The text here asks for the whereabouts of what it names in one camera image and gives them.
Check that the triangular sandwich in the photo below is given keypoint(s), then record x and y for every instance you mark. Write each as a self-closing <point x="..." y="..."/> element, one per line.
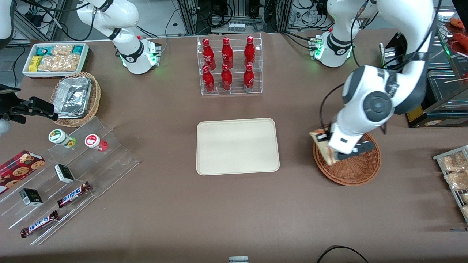
<point x="326" y="153"/>

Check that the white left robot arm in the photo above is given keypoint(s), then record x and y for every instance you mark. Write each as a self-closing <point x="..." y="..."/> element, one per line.
<point x="398" y="22"/>

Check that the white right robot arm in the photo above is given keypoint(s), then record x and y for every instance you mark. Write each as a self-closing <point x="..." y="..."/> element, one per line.
<point x="124" y="14"/>

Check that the brown round wicker basket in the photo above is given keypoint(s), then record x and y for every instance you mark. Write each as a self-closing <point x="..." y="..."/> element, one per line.
<point x="354" y="171"/>

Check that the beige plastic tray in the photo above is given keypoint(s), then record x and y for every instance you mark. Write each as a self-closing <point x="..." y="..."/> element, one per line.
<point x="237" y="146"/>

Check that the light wicker basket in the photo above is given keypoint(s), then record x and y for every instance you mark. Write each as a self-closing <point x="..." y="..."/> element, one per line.
<point x="95" y="98"/>

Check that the red cookie box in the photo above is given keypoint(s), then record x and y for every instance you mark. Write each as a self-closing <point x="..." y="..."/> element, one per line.
<point x="18" y="168"/>

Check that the green lid snack cup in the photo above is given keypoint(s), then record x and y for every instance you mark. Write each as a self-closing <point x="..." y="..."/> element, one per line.
<point x="58" y="136"/>

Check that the yellow snack packet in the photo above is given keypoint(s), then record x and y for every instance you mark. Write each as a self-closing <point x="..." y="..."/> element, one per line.
<point x="34" y="63"/>

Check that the small black box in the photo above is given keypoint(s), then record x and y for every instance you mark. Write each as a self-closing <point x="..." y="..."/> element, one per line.
<point x="31" y="197"/>
<point x="64" y="173"/>

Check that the silver foil container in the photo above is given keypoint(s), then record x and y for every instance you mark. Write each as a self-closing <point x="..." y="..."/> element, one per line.
<point x="73" y="96"/>

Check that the large clear cracker bag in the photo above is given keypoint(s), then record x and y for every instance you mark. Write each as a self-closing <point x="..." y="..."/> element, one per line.
<point x="58" y="63"/>

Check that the teal snack packet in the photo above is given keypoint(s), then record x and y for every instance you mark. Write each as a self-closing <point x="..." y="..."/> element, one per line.
<point x="77" y="49"/>
<point x="42" y="50"/>

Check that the red lid snack cup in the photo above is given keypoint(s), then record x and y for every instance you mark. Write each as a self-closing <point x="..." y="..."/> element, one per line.
<point x="93" y="141"/>

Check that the red cola bottle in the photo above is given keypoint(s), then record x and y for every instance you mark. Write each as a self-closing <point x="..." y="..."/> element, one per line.
<point x="248" y="78"/>
<point x="227" y="54"/>
<point x="249" y="53"/>
<point x="226" y="79"/>
<point x="208" y="82"/>
<point x="208" y="54"/>

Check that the black hot food display case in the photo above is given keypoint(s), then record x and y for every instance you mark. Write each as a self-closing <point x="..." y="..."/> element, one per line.
<point x="438" y="122"/>

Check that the snickers bar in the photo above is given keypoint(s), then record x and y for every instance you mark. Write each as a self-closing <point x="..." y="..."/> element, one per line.
<point x="39" y="224"/>
<point x="73" y="194"/>

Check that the small clear cracker bag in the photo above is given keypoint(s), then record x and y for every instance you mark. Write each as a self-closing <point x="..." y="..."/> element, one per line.
<point x="62" y="49"/>

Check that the clear acrylic bottle rack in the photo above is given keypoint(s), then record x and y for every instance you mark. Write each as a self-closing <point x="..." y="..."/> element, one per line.
<point x="237" y="87"/>

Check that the white snack bin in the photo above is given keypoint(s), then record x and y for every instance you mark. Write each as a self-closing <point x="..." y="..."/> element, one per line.
<point x="85" y="58"/>

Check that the clear pastry bag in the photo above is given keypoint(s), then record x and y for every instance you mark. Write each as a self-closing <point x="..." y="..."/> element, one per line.
<point x="465" y="198"/>
<point x="453" y="162"/>
<point x="466" y="211"/>
<point x="459" y="180"/>

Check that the clear acrylic stepped shelf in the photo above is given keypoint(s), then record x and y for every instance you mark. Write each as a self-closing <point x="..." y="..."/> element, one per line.
<point x="117" y="160"/>

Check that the white power strip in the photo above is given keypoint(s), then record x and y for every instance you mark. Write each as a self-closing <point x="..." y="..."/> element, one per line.
<point x="237" y="26"/>

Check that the grey metal block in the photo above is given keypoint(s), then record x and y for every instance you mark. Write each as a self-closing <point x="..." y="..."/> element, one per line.
<point x="238" y="259"/>

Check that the red fried food piece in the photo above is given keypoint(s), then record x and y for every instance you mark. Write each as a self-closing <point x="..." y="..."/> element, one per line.
<point x="459" y="23"/>
<point x="461" y="40"/>

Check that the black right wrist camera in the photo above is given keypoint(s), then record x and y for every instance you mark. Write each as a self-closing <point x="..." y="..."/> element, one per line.
<point x="34" y="106"/>

